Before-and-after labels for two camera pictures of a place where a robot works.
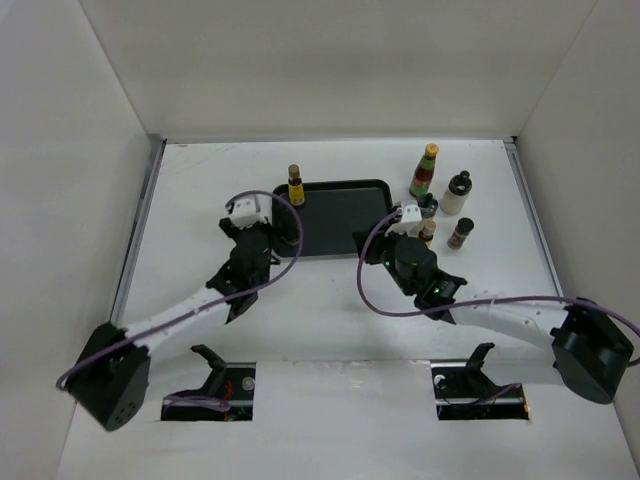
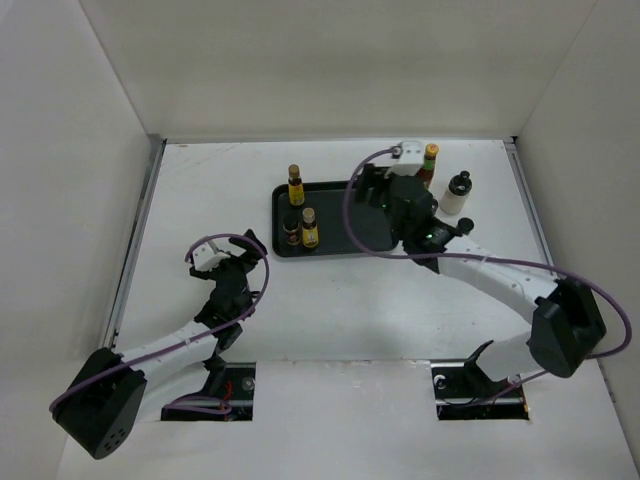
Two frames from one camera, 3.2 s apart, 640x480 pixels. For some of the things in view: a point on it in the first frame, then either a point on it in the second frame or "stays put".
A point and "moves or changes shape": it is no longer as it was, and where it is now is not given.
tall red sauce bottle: (424, 172) stays put
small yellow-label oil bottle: (296, 190) stays put
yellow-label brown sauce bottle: (426, 231) moves or changes shape
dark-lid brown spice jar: (460, 232) stays put
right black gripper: (377, 242) → (371, 177)
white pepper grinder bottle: (456, 195) stays put
